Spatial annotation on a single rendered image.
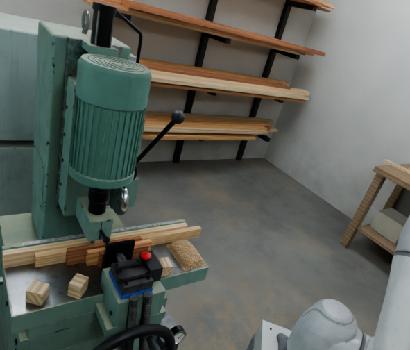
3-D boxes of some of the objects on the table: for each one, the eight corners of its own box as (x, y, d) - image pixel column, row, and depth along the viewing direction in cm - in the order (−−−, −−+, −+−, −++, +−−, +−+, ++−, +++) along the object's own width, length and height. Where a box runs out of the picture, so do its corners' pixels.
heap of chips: (184, 271, 112) (186, 262, 111) (165, 244, 122) (167, 236, 120) (206, 266, 117) (209, 257, 116) (186, 240, 127) (189, 232, 126)
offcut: (171, 275, 109) (173, 266, 107) (160, 276, 107) (162, 267, 106) (166, 265, 112) (168, 256, 111) (155, 267, 111) (158, 257, 109)
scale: (22, 245, 97) (22, 245, 97) (21, 242, 98) (21, 242, 98) (173, 222, 126) (174, 222, 126) (172, 220, 127) (172, 220, 127)
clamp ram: (109, 283, 99) (114, 260, 95) (101, 266, 104) (105, 243, 100) (138, 276, 104) (143, 254, 100) (129, 260, 109) (133, 238, 106)
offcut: (33, 291, 91) (33, 279, 89) (48, 294, 91) (50, 283, 89) (25, 302, 87) (25, 290, 86) (41, 306, 87) (41, 294, 86)
